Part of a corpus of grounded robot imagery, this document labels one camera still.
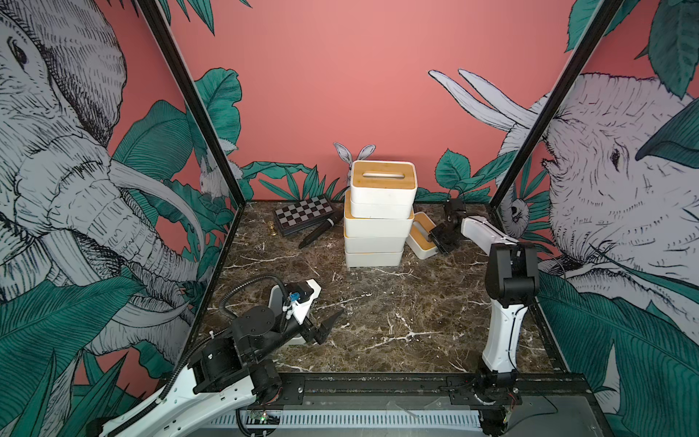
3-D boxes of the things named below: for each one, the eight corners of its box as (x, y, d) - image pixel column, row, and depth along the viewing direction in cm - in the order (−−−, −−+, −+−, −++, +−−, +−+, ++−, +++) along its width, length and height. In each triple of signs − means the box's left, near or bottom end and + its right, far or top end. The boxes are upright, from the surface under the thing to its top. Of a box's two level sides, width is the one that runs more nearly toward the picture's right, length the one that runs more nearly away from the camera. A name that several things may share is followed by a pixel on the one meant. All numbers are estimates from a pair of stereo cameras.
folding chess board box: (283, 238, 109) (281, 233, 106) (273, 214, 117) (272, 209, 115) (337, 218, 116) (337, 213, 114) (324, 197, 124) (324, 192, 122)
